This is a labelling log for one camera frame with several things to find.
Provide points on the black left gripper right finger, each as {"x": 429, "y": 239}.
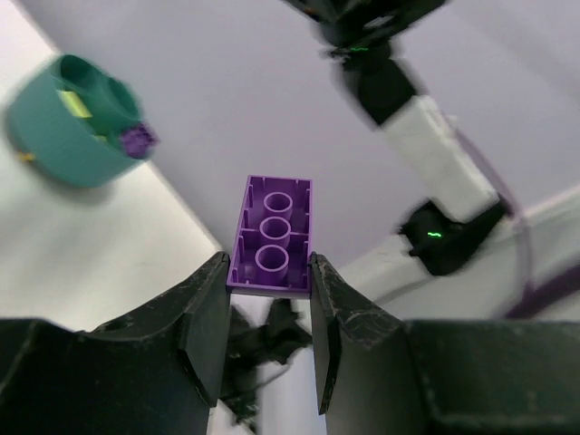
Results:
{"x": 377, "y": 374}

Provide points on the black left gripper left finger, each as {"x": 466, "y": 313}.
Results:
{"x": 155, "y": 370}

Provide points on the lilac arched lego brick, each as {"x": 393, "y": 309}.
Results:
{"x": 273, "y": 241}

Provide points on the lime curved lego brick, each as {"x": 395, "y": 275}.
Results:
{"x": 74, "y": 104}

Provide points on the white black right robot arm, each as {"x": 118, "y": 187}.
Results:
{"x": 463, "y": 208}

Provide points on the teal round divided container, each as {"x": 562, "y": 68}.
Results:
{"x": 82, "y": 152}

